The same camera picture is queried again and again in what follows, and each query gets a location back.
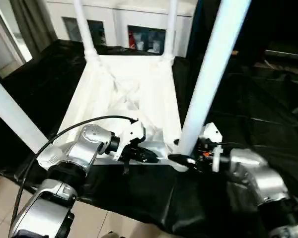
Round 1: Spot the black case with gold label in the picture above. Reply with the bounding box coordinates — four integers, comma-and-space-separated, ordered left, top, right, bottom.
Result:
196, 0, 267, 65

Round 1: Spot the dark robot foot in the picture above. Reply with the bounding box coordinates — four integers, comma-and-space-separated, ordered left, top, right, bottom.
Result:
103, 230, 123, 238

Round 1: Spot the grey curtain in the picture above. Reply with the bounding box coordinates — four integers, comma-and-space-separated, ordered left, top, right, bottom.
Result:
9, 0, 58, 60

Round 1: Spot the white cabinet with glass doors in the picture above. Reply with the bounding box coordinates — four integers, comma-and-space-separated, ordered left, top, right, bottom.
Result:
46, 0, 197, 58

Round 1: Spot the grey metal rod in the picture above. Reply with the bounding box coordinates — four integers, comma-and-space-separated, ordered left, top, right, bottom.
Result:
264, 49, 298, 62

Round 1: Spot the white plastic table top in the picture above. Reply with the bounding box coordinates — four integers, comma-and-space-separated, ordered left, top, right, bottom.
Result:
37, 53, 189, 174

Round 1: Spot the black mat cover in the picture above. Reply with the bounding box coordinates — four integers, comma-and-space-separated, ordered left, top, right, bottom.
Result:
0, 38, 298, 238

